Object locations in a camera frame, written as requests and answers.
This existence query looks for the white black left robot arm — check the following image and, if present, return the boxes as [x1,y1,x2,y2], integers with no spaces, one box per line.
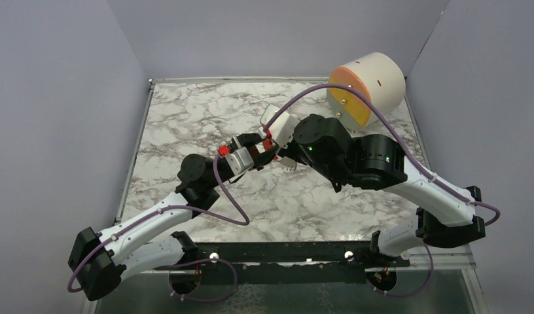
[67,131,287,301]

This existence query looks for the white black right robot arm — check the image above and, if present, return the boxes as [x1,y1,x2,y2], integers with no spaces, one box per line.
[268,113,486,266]

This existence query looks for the round cream drawer cabinet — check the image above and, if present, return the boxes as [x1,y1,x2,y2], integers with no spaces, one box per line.
[327,52,406,133]

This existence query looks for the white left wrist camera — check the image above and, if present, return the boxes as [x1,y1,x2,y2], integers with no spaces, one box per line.
[218,146,253,175]

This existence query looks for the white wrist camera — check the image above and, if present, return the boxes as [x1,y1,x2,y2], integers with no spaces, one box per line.
[218,146,253,175]
[260,104,300,149]

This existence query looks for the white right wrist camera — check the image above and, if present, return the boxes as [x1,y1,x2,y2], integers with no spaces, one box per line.
[260,104,300,149]

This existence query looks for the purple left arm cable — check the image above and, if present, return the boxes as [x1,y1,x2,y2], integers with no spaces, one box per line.
[67,154,251,293]

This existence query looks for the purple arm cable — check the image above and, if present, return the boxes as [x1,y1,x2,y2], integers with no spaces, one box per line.
[262,83,501,228]
[67,154,251,293]

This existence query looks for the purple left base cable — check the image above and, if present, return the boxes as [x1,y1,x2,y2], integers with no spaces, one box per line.
[168,258,238,303]

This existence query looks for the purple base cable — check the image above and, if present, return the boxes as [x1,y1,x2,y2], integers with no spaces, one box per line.
[168,258,238,303]
[365,245,435,298]

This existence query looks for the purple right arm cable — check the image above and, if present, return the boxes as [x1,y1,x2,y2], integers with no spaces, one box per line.
[262,83,501,228]

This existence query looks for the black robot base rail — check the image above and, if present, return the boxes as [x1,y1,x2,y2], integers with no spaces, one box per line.
[159,241,410,285]

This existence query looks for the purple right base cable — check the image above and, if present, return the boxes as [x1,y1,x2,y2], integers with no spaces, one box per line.
[365,245,435,298]

